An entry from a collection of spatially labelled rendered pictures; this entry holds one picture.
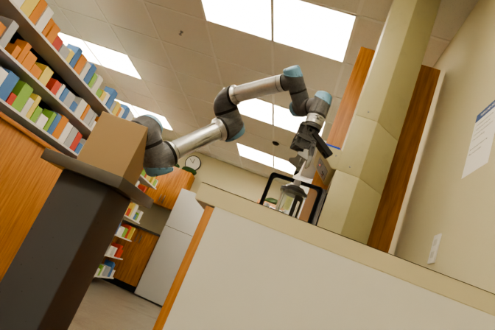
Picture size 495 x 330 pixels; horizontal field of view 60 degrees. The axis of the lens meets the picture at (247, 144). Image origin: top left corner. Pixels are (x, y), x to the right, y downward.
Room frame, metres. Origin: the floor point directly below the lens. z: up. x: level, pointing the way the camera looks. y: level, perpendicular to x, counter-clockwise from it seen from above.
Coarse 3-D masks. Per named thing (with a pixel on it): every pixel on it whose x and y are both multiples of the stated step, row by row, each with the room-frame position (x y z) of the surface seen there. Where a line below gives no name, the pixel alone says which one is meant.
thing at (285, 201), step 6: (282, 192) 1.58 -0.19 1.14; (288, 192) 1.56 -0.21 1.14; (294, 192) 1.55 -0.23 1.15; (282, 198) 1.57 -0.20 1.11; (288, 198) 1.55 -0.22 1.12; (294, 198) 1.55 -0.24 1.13; (276, 204) 1.59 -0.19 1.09; (282, 204) 1.56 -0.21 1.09; (288, 204) 1.55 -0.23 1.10; (282, 210) 1.56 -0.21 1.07; (288, 210) 1.55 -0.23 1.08
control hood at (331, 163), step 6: (318, 150) 1.97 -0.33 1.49; (336, 150) 1.89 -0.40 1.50; (318, 156) 2.03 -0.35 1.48; (330, 156) 1.89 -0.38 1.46; (336, 156) 1.89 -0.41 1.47; (324, 162) 1.97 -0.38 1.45; (330, 162) 1.89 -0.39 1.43; (336, 162) 1.89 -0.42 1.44; (330, 168) 1.91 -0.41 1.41; (336, 168) 1.89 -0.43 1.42; (318, 174) 2.21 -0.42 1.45; (330, 174) 1.99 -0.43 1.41; (324, 180) 2.15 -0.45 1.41; (330, 180) 2.10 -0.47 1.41
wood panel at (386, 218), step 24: (360, 48) 2.27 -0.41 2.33; (360, 72) 2.26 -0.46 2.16; (432, 72) 2.18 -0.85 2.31; (432, 96) 2.18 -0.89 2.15; (336, 120) 2.26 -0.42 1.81; (408, 120) 2.19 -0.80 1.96; (336, 144) 2.26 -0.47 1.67; (408, 144) 2.19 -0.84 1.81; (408, 168) 2.18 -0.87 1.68; (384, 192) 2.20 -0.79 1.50; (384, 216) 2.19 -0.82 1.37; (384, 240) 2.18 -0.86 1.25
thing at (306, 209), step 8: (272, 184) 2.29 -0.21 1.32; (280, 184) 2.27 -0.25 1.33; (272, 192) 2.28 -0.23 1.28; (280, 192) 2.27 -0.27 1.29; (312, 192) 2.21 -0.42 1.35; (264, 200) 2.29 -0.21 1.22; (272, 200) 2.28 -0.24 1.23; (304, 200) 2.22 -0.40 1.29; (312, 200) 2.20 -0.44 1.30; (304, 208) 2.21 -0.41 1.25; (304, 216) 2.21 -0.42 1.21
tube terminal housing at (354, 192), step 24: (360, 120) 1.88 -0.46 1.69; (360, 144) 1.87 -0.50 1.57; (384, 144) 1.92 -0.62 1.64; (360, 168) 1.87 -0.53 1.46; (384, 168) 1.95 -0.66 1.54; (336, 192) 1.88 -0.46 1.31; (360, 192) 1.89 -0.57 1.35; (336, 216) 1.87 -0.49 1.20; (360, 216) 1.92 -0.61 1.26; (360, 240) 1.95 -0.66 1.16
